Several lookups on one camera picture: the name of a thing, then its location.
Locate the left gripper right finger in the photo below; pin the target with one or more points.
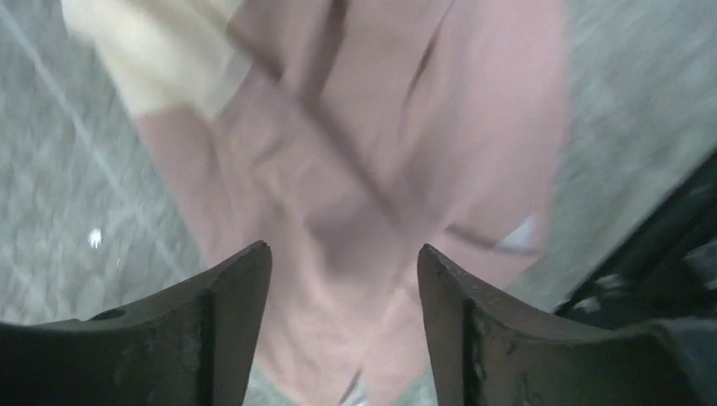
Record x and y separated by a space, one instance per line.
489 348

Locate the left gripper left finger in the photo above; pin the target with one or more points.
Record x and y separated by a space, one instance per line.
190 344

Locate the pink beige underwear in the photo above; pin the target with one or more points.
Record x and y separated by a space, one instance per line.
346 135

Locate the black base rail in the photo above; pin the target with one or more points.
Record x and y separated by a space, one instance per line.
665 269

